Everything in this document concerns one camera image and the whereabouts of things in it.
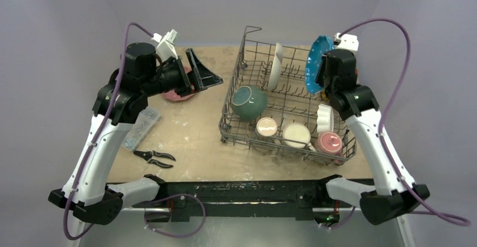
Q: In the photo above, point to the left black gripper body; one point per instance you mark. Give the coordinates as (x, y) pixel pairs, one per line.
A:
(173, 76)

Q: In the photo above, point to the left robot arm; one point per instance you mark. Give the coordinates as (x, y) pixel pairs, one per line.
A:
(143, 73)

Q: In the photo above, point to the grey wire dish rack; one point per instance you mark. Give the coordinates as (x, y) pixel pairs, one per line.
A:
(289, 102)

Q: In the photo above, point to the white scalloped teal bowl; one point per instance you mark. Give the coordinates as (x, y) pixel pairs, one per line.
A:
(248, 102)

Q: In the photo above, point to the green floral mug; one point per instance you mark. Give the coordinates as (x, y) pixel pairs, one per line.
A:
(298, 136)

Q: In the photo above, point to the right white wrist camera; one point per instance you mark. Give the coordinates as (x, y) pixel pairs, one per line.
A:
(346, 42)

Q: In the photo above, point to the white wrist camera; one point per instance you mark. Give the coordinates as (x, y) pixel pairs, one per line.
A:
(346, 42)
(165, 47)

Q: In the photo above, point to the black pruning shears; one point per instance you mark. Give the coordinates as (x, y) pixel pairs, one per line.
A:
(152, 157)

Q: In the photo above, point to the pink ghost mug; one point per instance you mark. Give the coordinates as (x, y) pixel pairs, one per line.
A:
(329, 143)

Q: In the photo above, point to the yellow patterned plate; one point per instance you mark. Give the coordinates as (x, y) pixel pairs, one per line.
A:
(324, 97)

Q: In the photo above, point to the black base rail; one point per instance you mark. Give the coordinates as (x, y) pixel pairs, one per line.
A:
(295, 199)

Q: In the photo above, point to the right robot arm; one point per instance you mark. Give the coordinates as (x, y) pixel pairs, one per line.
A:
(394, 192)

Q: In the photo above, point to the pink scalloped plate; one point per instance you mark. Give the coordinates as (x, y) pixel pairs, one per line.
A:
(172, 96)

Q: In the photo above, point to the clear plastic tray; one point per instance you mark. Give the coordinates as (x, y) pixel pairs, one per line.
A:
(144, 124)

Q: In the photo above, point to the cream dragon mug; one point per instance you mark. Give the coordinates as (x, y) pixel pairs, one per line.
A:
(266, 130)

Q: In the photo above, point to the white scalloped small bowl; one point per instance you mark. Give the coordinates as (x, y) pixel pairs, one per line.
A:
(325, 118)

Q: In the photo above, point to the cream divided plate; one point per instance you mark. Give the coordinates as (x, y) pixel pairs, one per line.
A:
(274, 75)

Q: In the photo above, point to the teal blue plate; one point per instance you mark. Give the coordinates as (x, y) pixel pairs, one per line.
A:
(319, 47)

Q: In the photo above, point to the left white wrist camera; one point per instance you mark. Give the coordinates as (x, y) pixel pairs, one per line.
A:
(165, 47)

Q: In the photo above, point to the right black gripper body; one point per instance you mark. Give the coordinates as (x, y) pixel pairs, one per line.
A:
(322, 75)

